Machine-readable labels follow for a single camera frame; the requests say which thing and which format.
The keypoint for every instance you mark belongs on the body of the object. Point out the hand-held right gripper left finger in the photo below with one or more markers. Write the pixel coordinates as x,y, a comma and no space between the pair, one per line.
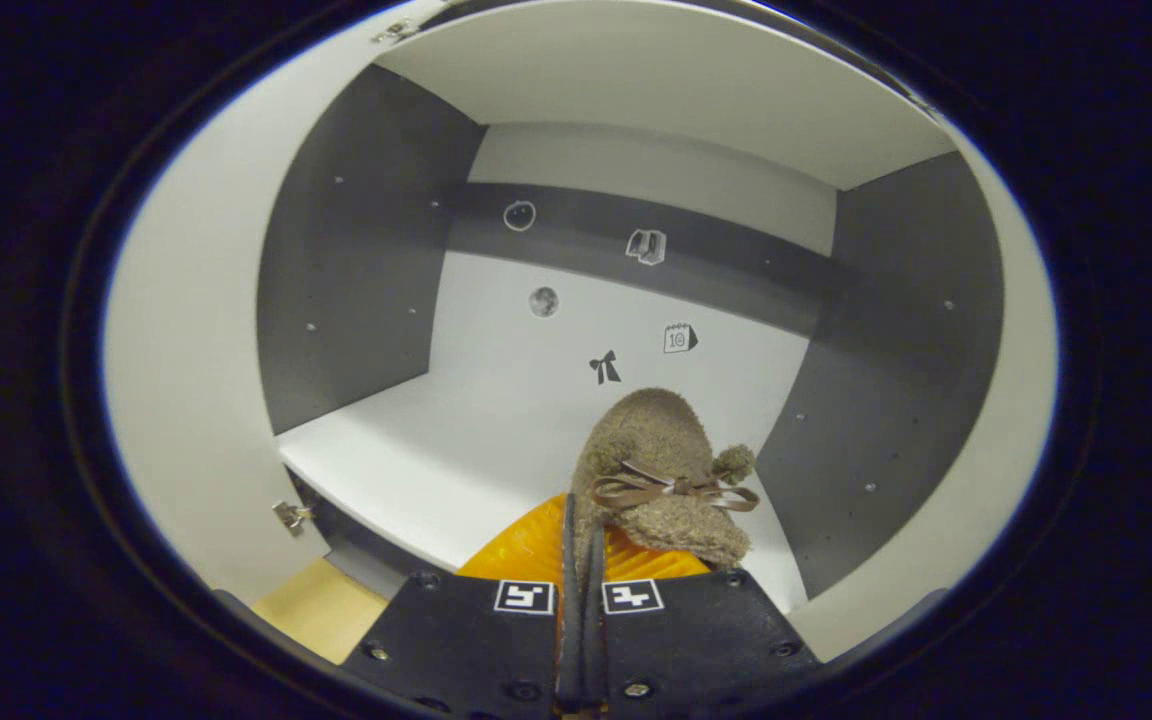
476,650

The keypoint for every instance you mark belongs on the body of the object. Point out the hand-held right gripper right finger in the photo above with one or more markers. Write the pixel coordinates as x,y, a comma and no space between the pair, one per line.
696,640

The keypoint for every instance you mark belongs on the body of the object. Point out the brown plush shoe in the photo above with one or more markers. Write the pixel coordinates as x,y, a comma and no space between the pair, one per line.
651,430

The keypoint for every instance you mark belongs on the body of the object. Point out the grey white shoe cabinet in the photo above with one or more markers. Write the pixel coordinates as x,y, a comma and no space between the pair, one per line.
496,440

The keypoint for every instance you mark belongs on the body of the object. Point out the light grey cabinet door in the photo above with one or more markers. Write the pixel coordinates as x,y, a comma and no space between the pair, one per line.
1021,420
191,350

